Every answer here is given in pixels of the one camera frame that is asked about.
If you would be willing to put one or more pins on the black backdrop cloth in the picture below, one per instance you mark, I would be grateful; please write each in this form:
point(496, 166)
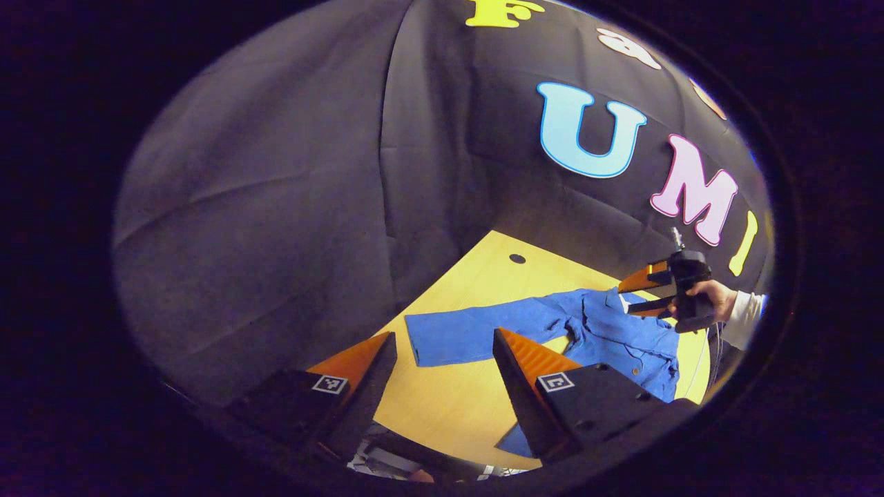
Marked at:
point(276, 207)

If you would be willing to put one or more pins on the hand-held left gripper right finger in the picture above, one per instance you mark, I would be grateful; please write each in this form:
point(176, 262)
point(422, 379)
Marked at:
point(525, 407)

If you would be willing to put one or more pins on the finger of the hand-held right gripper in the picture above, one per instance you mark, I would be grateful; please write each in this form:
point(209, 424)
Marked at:
point(649, 305)
point(659, 277)

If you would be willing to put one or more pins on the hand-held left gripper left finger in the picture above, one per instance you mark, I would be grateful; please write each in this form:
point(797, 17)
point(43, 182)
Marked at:
point(369, 400)

